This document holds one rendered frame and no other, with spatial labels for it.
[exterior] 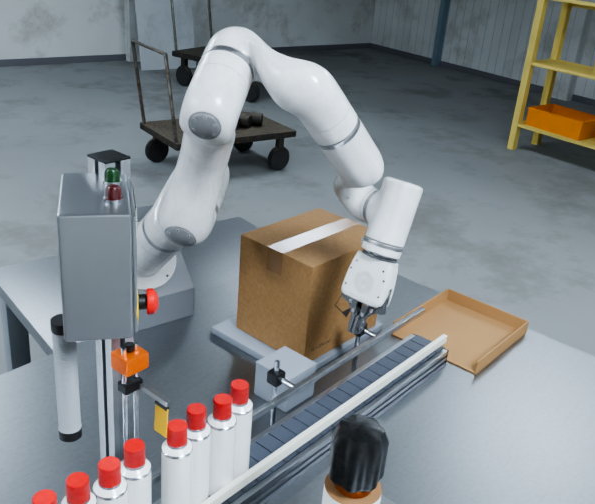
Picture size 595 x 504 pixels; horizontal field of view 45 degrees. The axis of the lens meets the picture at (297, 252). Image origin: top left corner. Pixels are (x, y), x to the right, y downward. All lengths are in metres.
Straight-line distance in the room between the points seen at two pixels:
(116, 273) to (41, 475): 0.63
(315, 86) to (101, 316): 0.52
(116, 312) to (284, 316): 0.80
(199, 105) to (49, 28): 8.25
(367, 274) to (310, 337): 0.32
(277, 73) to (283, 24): 9.94
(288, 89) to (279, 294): 0.66
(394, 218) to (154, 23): 8.07
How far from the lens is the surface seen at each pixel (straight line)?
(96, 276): 1.00
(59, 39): 9.52
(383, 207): 1.47
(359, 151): 1.32
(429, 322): 2.08
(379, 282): 1.48
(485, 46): 10.89
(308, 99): 1.24
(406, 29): 11.87
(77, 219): 0.96
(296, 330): 1.75
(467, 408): 1.78
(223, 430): 1.28
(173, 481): 1.25
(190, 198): 1.51
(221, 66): 1.28
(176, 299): 1.96
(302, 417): 1.57
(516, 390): 1.89
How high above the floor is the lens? 1.84
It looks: 25 degrees down
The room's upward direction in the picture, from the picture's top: 5 degrees clockwise
